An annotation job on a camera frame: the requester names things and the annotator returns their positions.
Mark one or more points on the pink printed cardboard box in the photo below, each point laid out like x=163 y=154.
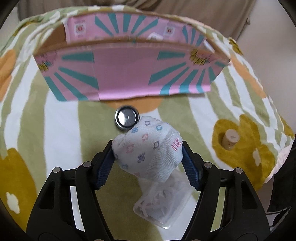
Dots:
x=124 y=69

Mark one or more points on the small round black tin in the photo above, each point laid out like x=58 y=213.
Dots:
x=126 y=117

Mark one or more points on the small beige bottle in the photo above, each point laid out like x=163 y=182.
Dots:
x=230 y=140

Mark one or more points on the clear bag of white laces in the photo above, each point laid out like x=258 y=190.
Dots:
x=159 y=206

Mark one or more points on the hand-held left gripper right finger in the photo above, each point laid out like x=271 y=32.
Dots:
x=191 y=172

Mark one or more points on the striped floral blanket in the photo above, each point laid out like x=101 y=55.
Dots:
x=64 y=129

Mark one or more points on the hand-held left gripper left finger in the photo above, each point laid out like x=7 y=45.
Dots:
x=106 y=170

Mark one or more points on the white patterned sock bundle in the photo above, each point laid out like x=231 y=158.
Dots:
x=148 y=150

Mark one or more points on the beige curtain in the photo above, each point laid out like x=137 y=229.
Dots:
x=208 y=8

